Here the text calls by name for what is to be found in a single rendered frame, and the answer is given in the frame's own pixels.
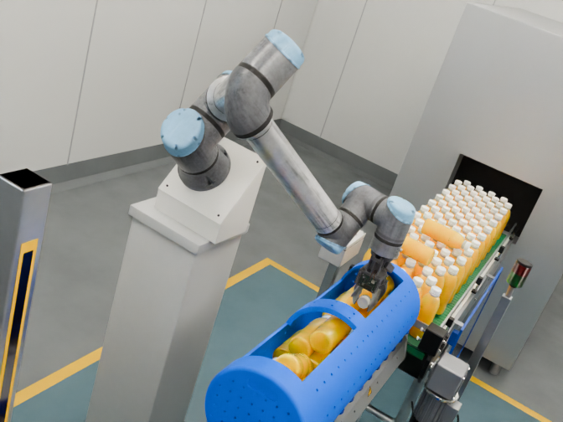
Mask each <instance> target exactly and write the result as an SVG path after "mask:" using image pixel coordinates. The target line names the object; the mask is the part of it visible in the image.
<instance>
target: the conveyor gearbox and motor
mask: <svg viewBox="0 0 563 422"><path fill-rule="evenodd" d="M469 369H470V366H469V364H467V363H465V362H464V361H462V360H460V359H458V358H456V357H454V356H452V355H451V354H449V353H447V352H444V353H443V354H442V355H441V356H440V357H439V358H437V359H436V361H435V362H432V363H431V365H430V367H429V368H428V371H429V374H428V376H427V378H426V379H425V381H424V383H423V385H424V389H423V391H422V393H421V397H420V398H419V400H418V402H417V404H416V407H415V408H414V405H413V401H411V409H412V416H411V418H410V421H409V422H442V421H445V422H453V421H454V419H455V418H456V416H457V422H459V414H457V413H458V411H459V409H460V408H461V406H462V404H461V403H460V402H458V401H457V400H458V397H459V395H458V390H459V389H460V387H461V386H462V383H463V381H464V379H465V378H466V376H467V373H468V371H469Z"/></svg>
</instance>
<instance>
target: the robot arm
mask: <svg viewBox="0 0 563 422"><path fill-rule="evenodd" d="M303 62H304V55H303V53H302V51H301V50H300V48H299V47H298V46H297V45H296V43H295V42H294V41H293V40H292V39H291V38H289V37H288V36H287V35H286V34H284V33H283V32H282V31H280V30H277V29H273V30H271V31H270V32H269V33H266V34H265V37H264V38H263V39H262V40H261V41H260V42H259V43H258V44H257V45H256V46H255V48H253V50H251V51H250V52H249V53H248V55H246V56H245V58H244V59H243V60H242V61H241V62H240V63H239V64H238V65H237V66H236V67H235V68H234V69H233V71H231V70H226V71H224V72H223V73H222V74H220V75H219V76H218V77H217V78H216V80H215V81H214V82H213V83H212V84H211V85H210V86H209V87H208V88H207V89H206V90H205V91H204V93H203V94H202V95H201V96H200V97H199V98H198V99H197V100H196V101H195V102H194V103H193V104H192V105H191V106H190V107H189V108H187V109H184V108H181V109H177V110H175V111H173V112H172V113H170V114H169V115H168V116H167V118H166V119H165V120H164V121H163V123H162V126H161V132H160V134H161V139H162V141H163V145H164V147H165V148H166V150H167V151H168V152H169V154H170V155H171V157H172V158H173V160H174V161H175V162H176V163H177V165H178V175H179V178H180V179H181V181H182V182H183V184H184V185H185V186H186V187H187V188H190V189H192V190H194V191H200V192H203V191H208V190H211V189H213V188H216V187H218V186H219V185H220V184H221V183H222V182H223V181H224V180H225V179H226V178H227V176H228V174H229V172H230V164H231V163H230V156H229V154H228V153H227V151H226V150H225V149H224V148H223V147H222V146H221V145H220V144H218V143H219V142H220V141H221V140H222V139H223V138H224V136H225V135H226V134H227V133H228V132H229V131H230V130H232V132H233V133H234V134H235V136H236V137H237V138H239V139H241V140H247V141H248V143H249V144H250V145H251V147H252V148H253V149H254V151H255V152H256V153H257V155H258V156H259V157H260V159H261V160H262V161H263V162H264V163H265V164H266V166H267V167H268V168H269V170H270V171H271V172H272V174H273V175H274V176H275V178H276V179H277V180H278V182H279V183H280V184H281V185H282V186H283V187H284V189H285V190H286V191H287V193H288V194H289V195H290V197H291V198H292V200H293V201H294V202H295V203H296V205H297V206H298V207H299V208H300V209H301V210H302V212H303V213H304V214H305V216H306V217H307V219H308V220H309V221H310V222H311V224H312V225H313V227H314V228H315V230H316V231H317V232H318V234H316V236H315V240H316V241H317V242H318V243H319V244H320V245H321V246H322V247H324V248H325V249H326V250H328V251H330V252H332V253H334V254H336V255H338V254H340V253H341V252H342V251H343V250H344V249H345V248H346V246H347V245H348V244H349V242H350V241H351V240H352V239H353V237H354V236H355V235H356V234H357V233H358V232H359V231H360V229H361V228H362V227H363V226H364V225H365V223H366V222H367V221H368V220H369V221H370V222H372V223H374V224H376V225H377V228H376V231H375V232H374V236H373V238H372V240H371V242H370V245H369V247H370V248H371V251H370V253H371V254H372V255H371V257H370V259H369V263H367V264H365V265H364V266H363V267H361V268H360V269H359V273H358V274H357V276H356V279H355V281H354V284H355V283H356V285H355V287H354V291H353V293H352V294H351V297H353V304H355V303H356V301H357V300H358V299H359V295H360V294H361V293H362V290H363V289H365V290H367V291H369V292H371V293H372V298H371V300H370V304H369V305H368V308H367V312H369V311H371V310H372V309H373V308H374V307H375V306H376V304H377V303H378V302H379V300H380V299H381V298H382V296H383V295H384V294H385V293H386V290H387V284H388V280H386V278H387V277H388V274H387V271H388V272H390V273H392V271H393V269H394V268H395V267H394V266H393V265H392V264H391V261H392V260H393V259H394V258H396V257H397V256H398V254H399V253H400V252H401V251H402V249H401V247H402V245H403V243H404V241H405V237H406V236H407V233H408V231H409V229H410V226H411V224H412V223H413V221H414V217H415V215H416V210H415V208H414V206H413V205H412V204H411V203H410V202H408V201H407V200H405V199H403V198H400V197H396V196H391V197H387V196H385V195H384V194H383V193H381V192H379V191H377V190H376V189H374V188H372V187H371V186H370V185H369V184H365V183H362V182H355V183H352V184H351V185H350V186H349V187H348V188H347V189H346V191H345V193H344V194H343V197H342V203H343V204H342V205H341V207H340V208H339V209H337V208H336V207H335V206H334V204H333V202H332V201H331V200H330V198H329V197H328V195H327V194H326V193H325V192H324V191H323V189H322V187H321V186H320V185H319V183H318V182H317V180H316V179H315V177H314V176H313V175H312V174H311V172H310V171H309V170H308V168H307V166H306V165H305V164H304V162H303V161H302V159H301V158H300V157H299V156H298V155H297V153H296V151H295V150H294V149H293V147H292V145H291V144H290V143H289V141H288V140H287V139H286V138H285V136H284V135H283V134H282V132H281V130H280V129H279V128H278V126H277V125H276V123H275V122H274V121H273V120H272V119H273V116H274V112H273V109H272V108H271V106H270V99H271V98H272V97H273V96H274V95H275V94H276V92H277V91H279V89H280V88H281V87H282V86H284V84H285V83H286V82H287V81H288V80H289V79H290V78H291V77H292V76H293V74H294V73H295V72H296V71H297V70H298V69H300V66H301V65H302V64H303Z"/></svg>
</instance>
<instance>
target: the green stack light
mask: <svg viewBox="0 0 563 422"><path fill-rule="evenodd" d="M526 279H527V277H522V276H519V275H516V274H515V273H514V272H513V271H512V270H511V271H510V273H509V276H508V278H507V280H506V281H507V282H508V283H509V284H510V285H511V286H514V287H516V288H522V286H523V284H524V283H525V281H526Z"/></svg>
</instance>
